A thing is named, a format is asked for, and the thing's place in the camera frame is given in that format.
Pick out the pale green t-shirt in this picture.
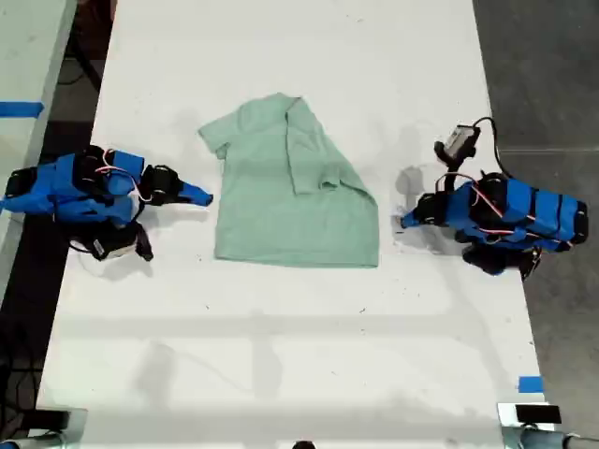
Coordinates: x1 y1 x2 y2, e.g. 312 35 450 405
197 92 380 269

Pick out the long blue tape strip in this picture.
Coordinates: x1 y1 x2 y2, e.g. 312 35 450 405
0 100 45 119

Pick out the pale grey side table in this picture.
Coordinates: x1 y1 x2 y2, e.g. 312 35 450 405
0 0 80 294

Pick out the short blue tape strip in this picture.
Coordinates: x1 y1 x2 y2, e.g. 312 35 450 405
518 374 546 395

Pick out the grey metal tube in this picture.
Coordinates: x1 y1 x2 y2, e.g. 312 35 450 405
501 427 599 449
0 432 81 449

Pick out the short black camera stalk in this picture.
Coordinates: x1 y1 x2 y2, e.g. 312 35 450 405
133 221 155 262
433 139 477 194

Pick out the black camera box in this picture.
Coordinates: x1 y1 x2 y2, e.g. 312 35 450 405
91 227 138 262
444 123 482 158

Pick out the black camera cable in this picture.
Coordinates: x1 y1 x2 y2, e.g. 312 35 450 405
471 116 509 180
67 237 102 256

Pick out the black floor cable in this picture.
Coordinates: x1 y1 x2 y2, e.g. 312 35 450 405
58 41 107 94

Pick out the small black box on bracket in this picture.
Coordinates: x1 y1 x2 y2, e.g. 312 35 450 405
496 402 562 427
33 407 89 435

